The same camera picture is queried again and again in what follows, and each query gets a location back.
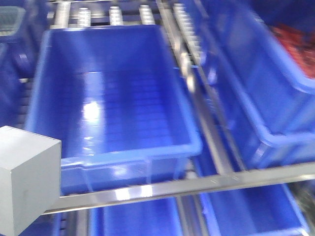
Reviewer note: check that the gray square foam base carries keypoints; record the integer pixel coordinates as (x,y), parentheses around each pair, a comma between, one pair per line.
(30,173)

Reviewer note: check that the empty blue target bin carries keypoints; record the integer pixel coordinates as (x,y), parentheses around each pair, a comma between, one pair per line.
(115,99)

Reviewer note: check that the blue bin with red items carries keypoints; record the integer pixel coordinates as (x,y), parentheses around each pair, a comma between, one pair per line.
(268,103)

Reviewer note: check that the red fabric items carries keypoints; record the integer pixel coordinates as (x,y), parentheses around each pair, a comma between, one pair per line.
(300,45)

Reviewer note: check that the stainless steel rack frame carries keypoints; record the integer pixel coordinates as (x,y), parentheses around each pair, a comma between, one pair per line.
(219,166)

